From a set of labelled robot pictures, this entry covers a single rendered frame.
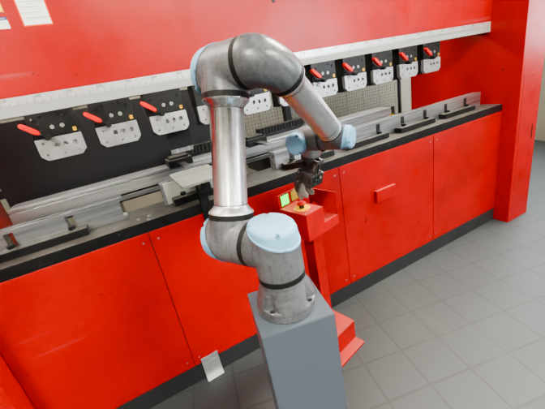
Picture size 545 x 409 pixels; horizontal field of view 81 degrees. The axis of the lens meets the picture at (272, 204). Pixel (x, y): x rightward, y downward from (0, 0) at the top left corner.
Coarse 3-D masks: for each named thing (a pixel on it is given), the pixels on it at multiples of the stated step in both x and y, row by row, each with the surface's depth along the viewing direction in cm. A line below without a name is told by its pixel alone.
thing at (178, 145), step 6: (174, 132) 137; (180, 132) 138; (186, 132) 139; (168, 138) 136; (174, 138) 138; (180, 138) 139; (186, 138) 140; (174, 144) 138; (180, 144) 139; (186, 144) 140; (192, 144) 143; (174, 150) 140; (180, 150) 141; (186, 150) 142
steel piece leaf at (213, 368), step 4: (216, 356) 158; (208, 360) 156; (212, 360) 157; (216, 360) 158; (220, 360) 159; (204, 364) 155; (208, 364) 156; (212, 364) 158; (216, 364) 159; (220, 364) 160; (204, 368) 156; (208, 368) 157; (212, 368) 158; (216, 368) 159; (220, 368) 160; (208, 372) 158; (212, 372) 159; (216, 372) 160; (220, 372) 160; (208, 376) 158; (212, 376) 159; (216, 376) 158; (208, 380) 157
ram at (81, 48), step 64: (0, 0) 100; (64, 0) 107; (128, 0) 116; (192, 0) 125; (256, 0) 136; (320, 0) 150; (384, 0) 167; (448, 0) 187; (0, 64) 104; (64, 64) 112; (128, 64) 120
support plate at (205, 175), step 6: (198, 168) 142; (204, 168) 139; (210, 168) 137; (174, 174) 138; (180, 174) 136; (186, 174) 134; (192, 174) 132; (198, 174) 130; (204, 174) 128; (210, 174) 126; (174, 180) 129; (180, 180) 127; (186, 180) 125; (192, 180) 123; (198, 180) 122; (204, 180) 120; (210, 180) 121; (180, 186) 120; (186, 186) 118; (192, 186) 119
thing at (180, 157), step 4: (172, 156) 163; (176, 156) 161; (180, 156) 160; (184, 156) 161; (188, 156) 162; (168, 160) 161; (172, 160) 159; (176, 160) 159; (180, 160) 160; (184, 160) 161; (188, 160) 162; (192, 160) 163; (168, 164) 160; (172, 164) 158; (176, 164) 159; (180, 164) 155; (184, 164) 153; (188, 164) 152; (172, 168) 159; (184, 168) 148
